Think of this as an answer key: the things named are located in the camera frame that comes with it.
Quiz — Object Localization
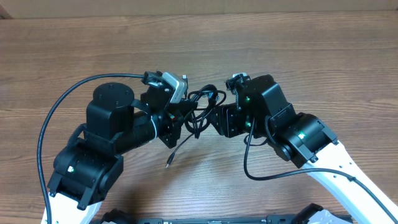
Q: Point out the black camera cable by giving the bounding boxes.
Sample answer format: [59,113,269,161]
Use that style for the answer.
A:
[243,118,398,223]
[37,73,146,224]

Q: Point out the black right camera cable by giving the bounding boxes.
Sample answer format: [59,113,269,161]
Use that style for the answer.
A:
[243,118,398,223]

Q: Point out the black cable bundle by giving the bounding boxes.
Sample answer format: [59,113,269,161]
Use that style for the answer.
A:
[165,83,227,169]

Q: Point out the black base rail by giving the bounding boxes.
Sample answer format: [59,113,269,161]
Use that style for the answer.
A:
[91,203,354,224]

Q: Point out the black left camera cable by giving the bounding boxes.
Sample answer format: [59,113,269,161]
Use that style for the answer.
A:
[37,73,146,224]

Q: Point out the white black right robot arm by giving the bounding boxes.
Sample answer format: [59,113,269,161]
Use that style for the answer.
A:
[211,73,397,223]

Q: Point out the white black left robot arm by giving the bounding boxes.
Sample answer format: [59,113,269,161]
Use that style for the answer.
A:
[42,83,197,223]

